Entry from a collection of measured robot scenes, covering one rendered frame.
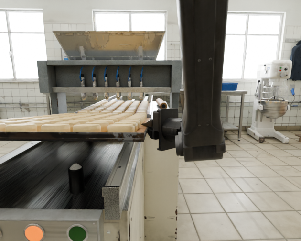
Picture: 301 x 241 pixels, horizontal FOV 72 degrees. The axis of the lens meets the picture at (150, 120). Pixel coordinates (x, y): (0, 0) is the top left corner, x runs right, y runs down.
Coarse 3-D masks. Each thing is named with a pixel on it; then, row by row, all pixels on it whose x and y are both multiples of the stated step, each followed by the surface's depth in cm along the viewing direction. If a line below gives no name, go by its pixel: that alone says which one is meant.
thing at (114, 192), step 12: (132, 144) 61; (120, 156) 52; (132, 156) 60; (120, 168) 45; (108, 180) 40; (120, 180) 40; (108, 192) 36; (120, 192) 37; (108, 204) 37; (120, 204) 38; (108, 216) 37; (120, 216) 38
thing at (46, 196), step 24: (72, 144) 80; (96, 144) 80; (120, 144) 80; (48, 168) 59; (96, 168) 59; (0, 192) 47; (24, 192) 47; (48, 192) 47; (72, 192) 46; (96, 192) 47; (120, 240) 42; (144, 240) 119
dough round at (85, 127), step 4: (80, 124) 39; (84, 124) 39; (88, 124) 39; (92, 124) 39; (96, 124) 39; (76, 128) 36; (80, 128) 36; (84, 128) 36; (88, 128) 36; (92, 128) 36; (96, 128) 37; (100, 128) 38
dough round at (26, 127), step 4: (12, 124) 39; (16, 124) 39; (20, 124) 39; (24, 124) 39; (28, 124) 39; (32, 124) 39; (8, 128) 36; (12, 128) 36; (16, 128) 36; (20, 128) 36; (24, 128) 37; (28, 128) 37; (32, 128) 38; (36, 128) 39
